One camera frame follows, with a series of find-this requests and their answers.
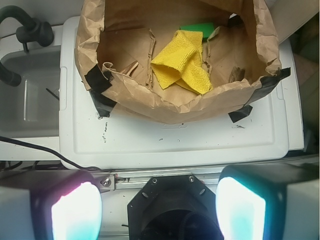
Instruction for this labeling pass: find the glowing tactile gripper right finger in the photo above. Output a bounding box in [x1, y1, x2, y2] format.
[215, 163, 320, 240]

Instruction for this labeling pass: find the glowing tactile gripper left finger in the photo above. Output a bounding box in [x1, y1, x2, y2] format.
[0, 170, 102, 240]

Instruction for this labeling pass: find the yellow woven cloth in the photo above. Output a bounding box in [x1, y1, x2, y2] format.
[150, 30, 212, 95]

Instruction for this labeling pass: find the white plastic bin lid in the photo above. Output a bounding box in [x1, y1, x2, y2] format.
[59, 17, 297, 169]

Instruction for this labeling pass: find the black tape piece lower right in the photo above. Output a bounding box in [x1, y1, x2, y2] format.
[228, 105, 253, 123]

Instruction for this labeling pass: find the grey sink basin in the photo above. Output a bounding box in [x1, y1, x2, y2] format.
[0, 46, 61, 138]

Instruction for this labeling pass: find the black tape strip right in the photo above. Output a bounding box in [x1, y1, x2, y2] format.
[245, 67, 291, 106]

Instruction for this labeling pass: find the black tape strip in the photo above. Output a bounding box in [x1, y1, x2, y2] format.
[84, 65, 117, 118]
[245, 67, 291, 106]

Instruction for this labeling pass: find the black tape strip left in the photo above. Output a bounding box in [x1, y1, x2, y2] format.
[84, 65, 117, 118]

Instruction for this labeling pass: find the brown paper bag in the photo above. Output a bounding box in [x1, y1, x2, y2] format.
[75, 0, 286, 124]

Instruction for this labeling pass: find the black faucet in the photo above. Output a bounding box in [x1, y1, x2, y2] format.
[0, 5, 55, 88]

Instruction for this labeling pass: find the green sponge block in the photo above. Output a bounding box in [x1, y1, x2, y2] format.
[179, 22, 215, 40]

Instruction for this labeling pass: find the black cable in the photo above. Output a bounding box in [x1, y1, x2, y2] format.
[0, 136, 112, 173]

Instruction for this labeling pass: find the aluminium rail with bracket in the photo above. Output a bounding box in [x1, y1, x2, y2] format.
[92, 166, 223, 193]

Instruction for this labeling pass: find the black octagonal mount plate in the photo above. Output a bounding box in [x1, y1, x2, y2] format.
[127, 180, 224, 240]

